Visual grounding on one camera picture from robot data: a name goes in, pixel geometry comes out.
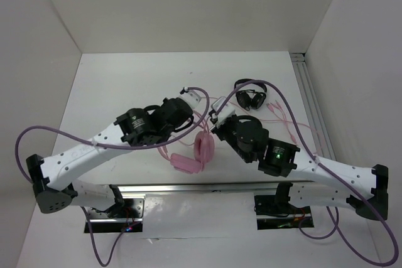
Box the pink headphones with cable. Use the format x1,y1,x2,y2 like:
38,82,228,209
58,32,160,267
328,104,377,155
155,96,318,175

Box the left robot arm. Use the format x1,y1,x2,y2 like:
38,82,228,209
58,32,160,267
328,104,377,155
26,94,200,217

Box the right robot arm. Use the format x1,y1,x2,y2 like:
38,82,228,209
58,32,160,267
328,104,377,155
209,111,389,221

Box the far black headphones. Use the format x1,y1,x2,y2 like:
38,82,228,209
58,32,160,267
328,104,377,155
236,83,268,111

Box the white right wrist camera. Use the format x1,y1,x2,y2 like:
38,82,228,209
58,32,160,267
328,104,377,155
209,97,236,124

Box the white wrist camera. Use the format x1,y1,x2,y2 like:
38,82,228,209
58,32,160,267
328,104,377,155
178,87,202,109
209,97,236,124

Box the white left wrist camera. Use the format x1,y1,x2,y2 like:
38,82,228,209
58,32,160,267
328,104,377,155
178,87,202,109

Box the aluminium rail front edge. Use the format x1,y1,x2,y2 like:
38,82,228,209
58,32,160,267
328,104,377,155
109,181,318,196

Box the aluminium rail right side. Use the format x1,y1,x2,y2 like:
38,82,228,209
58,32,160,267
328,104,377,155
290,53,336,160

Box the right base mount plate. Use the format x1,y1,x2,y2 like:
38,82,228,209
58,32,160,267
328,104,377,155
254,195,314,230

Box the base mount plate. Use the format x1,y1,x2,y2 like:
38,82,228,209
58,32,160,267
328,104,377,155
254,195,314,230
87,195,145,233

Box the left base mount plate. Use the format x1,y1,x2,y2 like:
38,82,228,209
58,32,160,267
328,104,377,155
87,195,145,233

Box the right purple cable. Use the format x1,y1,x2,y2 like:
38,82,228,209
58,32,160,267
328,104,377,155
214,78,397,267

